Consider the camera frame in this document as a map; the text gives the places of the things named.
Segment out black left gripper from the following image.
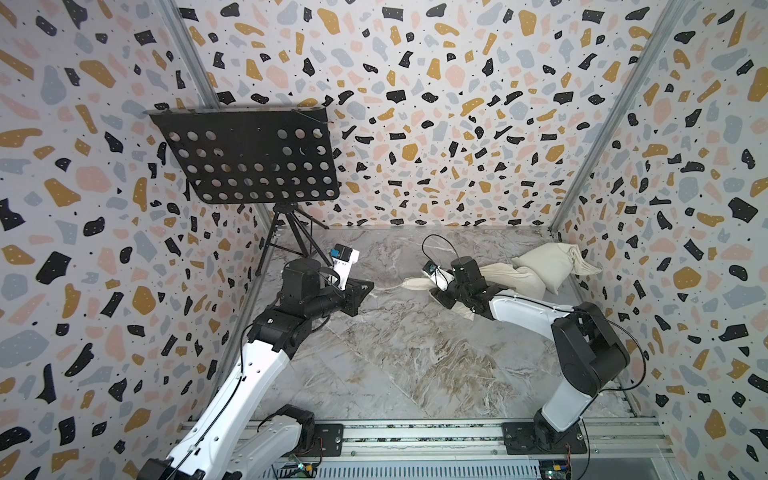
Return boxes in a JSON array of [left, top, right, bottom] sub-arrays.
[[304, 276, 374, 324]]

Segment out cream drawstring soil bag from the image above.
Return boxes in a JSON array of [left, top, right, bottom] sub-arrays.
[[400, 277, 475, 321]]

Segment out cream cloth bag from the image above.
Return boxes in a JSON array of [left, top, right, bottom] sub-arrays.
[[512, 243, 602, 295], [480, 263, 546, 300]]

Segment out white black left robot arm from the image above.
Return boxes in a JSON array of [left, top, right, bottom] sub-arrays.
[[138, 245, 374, 479]]

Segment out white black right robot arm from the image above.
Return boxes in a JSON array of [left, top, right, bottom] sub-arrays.
[[423, 256, 630, 449]]

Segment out black music stand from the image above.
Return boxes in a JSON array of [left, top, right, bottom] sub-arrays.
[[149, 107, 340, 267]]

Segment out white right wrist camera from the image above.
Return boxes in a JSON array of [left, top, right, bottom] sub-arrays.
[[422, 260, 455, 291]]

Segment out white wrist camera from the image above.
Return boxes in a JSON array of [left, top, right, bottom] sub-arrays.
[[330, 243, 360, 290], [422, 260, 455, 291]]

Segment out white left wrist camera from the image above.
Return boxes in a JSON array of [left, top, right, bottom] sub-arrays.
[[330, 243, 360, 290]]

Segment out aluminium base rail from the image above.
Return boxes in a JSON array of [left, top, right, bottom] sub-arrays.
[[179, 418, 673, 480]]

